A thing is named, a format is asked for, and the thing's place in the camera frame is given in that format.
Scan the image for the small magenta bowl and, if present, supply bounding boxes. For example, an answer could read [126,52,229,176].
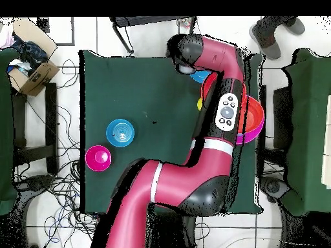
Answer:
[85,145,112,172]

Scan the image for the blue cable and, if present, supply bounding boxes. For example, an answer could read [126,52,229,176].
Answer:
[43,193,81,245]

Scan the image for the green cloth covered table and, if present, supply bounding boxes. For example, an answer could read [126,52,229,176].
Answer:
[0,47,20,216]
[273,48,331,218]

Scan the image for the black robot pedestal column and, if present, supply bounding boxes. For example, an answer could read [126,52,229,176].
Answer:
[147,206,200,248]

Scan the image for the black stool frame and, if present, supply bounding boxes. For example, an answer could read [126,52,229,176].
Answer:
[109,16,196,56]

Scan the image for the cardboard box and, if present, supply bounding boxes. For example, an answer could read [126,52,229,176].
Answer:
[8,17,61,97]

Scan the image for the orange-red bowl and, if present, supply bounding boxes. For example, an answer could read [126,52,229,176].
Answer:
[237,94,265,133]
[200,72,219,104]

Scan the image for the dark blue cloth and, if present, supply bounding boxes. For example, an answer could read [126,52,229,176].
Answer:
[11,36,48,76]

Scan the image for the person's foot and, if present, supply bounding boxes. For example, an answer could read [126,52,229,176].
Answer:
[248,16,282,61]
[284,16,306,36]

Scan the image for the dark green tablecloth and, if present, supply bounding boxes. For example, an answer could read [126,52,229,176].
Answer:
[79,49,264,214]

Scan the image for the tangle of black cables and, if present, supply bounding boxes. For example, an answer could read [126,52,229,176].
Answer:
[25,59,104,248]

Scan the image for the black pedestal leg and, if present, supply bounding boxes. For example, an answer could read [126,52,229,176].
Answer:
[14,174,56,201]
[258,175,292,205]

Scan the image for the large blue bowl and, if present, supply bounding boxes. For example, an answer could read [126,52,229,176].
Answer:
[189,69,213,84]

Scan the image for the small blue bowl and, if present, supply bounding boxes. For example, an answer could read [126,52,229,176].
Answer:
[105,118,135,148]

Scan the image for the large pink bowl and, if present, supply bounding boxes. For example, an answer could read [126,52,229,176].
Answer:
[235,116,266,145]

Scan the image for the black bench frame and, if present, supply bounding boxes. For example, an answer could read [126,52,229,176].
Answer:
[11,82,59,175]

